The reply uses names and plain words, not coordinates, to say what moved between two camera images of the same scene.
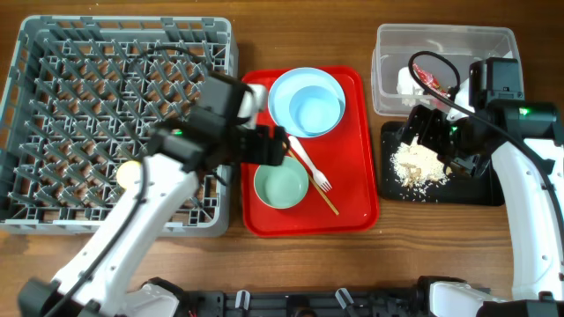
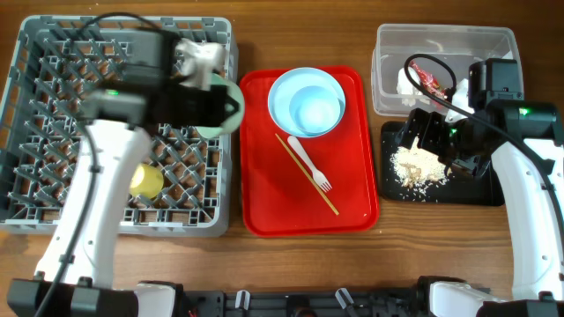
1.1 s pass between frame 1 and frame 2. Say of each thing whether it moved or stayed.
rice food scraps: stayed
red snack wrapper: stayed
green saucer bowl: moved
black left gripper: moved
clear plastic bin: stayed
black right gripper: stayed
